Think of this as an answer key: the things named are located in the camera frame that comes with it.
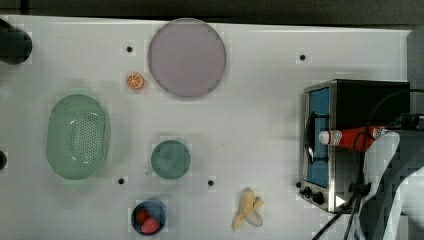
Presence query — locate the red ketchup bottle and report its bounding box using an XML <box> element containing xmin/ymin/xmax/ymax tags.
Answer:
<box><xmin>318</xmin><ymin>126</ymin><xmax>389</xmax><ymax>152</ymax></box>

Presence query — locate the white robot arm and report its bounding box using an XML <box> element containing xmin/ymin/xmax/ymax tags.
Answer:
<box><xmin>349</xmin><ymin>114</ymin><xmax>423</xmax><ymax>240</ymax></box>

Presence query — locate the black steel toaster oven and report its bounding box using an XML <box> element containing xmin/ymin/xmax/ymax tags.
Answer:
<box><xmin>299</xmin><ymin>79</ymin><xmax>410</xmax><ymax>213</ymax></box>

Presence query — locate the green mug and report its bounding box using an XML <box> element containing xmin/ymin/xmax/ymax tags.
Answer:
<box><xmin>145</xmin><ymin>140</ymin><xmax>191</xmax><ymax>180</ymax></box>

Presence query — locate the purple round plate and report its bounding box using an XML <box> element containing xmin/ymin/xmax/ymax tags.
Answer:
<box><xmin>148</xmin><ymin>18</ymin><xmax>226</xmax><ymax>98</ymax></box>

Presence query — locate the orange slice toy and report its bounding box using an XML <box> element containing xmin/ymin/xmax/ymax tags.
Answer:
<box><xmin>126</xmin><ymin>73</ymin><xmax>145</xmax><ymax>90</ymax></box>

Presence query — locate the peeled banana toy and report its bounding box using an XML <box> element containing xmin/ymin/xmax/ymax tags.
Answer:
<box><xmin>232</xmin><ymin>188</ymin><xmax>264</xmax><ymax>231</ymax></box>

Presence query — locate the blue bowl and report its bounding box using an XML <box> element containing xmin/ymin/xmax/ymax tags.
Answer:
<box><xmin>131</xmin><ymin>199</ymin><xmax>167</xmax><ymax>236</ymax></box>

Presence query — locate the red strawberry toy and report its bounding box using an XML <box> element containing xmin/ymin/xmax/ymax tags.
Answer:
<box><xmin>141</xmin><ymin>218</ymin><xmax>160</xmax><ymax>235</ymax></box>
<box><xmin>135</xmin><ymin>209</ymin><xmax>149</xmax><ymax>225</ymax></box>

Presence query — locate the green perforated colander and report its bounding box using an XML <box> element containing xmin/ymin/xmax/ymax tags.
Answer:
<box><xmin>46</xmin><ymin>94</ymin><xmax>110</xmax><ymax>180</ymax></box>

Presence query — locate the black cylinder at edge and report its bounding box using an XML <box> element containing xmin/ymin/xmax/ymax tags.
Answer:
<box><xmin>0</xmin><ymin>19</ymin><xmax>33</xmax><ymax>65</ymax></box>

